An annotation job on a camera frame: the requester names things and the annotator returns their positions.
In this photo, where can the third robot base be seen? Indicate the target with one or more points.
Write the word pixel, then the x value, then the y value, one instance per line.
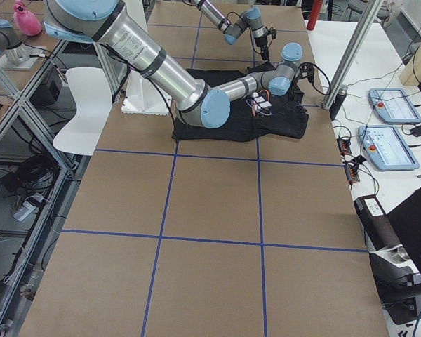
pixel 14 55

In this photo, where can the black water bottle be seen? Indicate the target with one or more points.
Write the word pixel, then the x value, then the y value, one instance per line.
pixel 338 101

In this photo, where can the black box device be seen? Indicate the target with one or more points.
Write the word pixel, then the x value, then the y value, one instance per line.
pixel 48 90

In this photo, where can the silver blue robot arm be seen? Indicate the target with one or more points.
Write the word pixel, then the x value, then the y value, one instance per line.
pixel 233 25
pixel 197 104

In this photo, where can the black graphic t-shirt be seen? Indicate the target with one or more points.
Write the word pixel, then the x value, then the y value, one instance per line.
pixel 287 117

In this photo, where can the red bottle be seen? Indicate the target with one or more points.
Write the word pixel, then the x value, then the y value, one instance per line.
pixel 314 15

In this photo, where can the lower blue teach pendant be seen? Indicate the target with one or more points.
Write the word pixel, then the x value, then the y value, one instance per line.
pixel 386 149

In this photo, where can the grey aluminium frame post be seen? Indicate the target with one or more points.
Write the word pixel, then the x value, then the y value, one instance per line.
pixel 358 36

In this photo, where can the upper blue teach pendant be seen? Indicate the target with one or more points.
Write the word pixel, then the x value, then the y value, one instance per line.
pixel 393 106

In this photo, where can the white plastic chair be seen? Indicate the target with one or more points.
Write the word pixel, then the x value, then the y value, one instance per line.
pixel 93 99

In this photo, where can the black monitor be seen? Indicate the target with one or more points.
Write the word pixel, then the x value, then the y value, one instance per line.
pixel 406 222

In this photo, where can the blue teach pendant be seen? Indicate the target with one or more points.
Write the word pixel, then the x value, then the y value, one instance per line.
pixel 386 149
pixel 393 106

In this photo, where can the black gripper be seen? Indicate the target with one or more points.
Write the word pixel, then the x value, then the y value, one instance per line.
pixel 297 94
pixel 261 41

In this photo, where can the pink plush toy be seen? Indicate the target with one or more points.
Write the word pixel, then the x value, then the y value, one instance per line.
pixel 26 21

